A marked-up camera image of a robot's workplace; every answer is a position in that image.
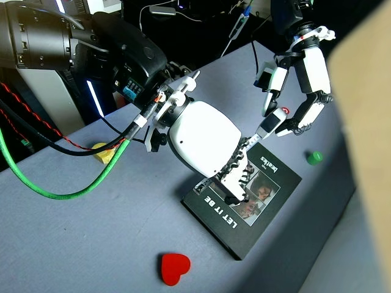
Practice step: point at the grey table cloth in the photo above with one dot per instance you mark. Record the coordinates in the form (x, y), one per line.
(91, 229)

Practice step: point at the red heart block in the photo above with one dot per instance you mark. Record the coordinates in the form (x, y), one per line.
(174, 268)

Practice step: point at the green cylinder block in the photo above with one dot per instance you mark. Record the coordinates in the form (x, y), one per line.
(314, 158)

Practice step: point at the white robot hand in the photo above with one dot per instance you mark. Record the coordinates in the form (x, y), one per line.
(314, 70)
(201, 137)

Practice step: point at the red cylinder block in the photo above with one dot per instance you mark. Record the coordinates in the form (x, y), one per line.
(286, 110)

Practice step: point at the beige blurred panel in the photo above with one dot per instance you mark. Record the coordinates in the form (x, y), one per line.
(366, 91)

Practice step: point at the black Let It Be album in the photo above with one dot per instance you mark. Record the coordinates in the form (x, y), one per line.
(275, 195)

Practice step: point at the grey flat box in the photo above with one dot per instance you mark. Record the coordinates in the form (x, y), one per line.
(162, 10)

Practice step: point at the yellow block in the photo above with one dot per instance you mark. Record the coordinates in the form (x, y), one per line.
(104, 155)

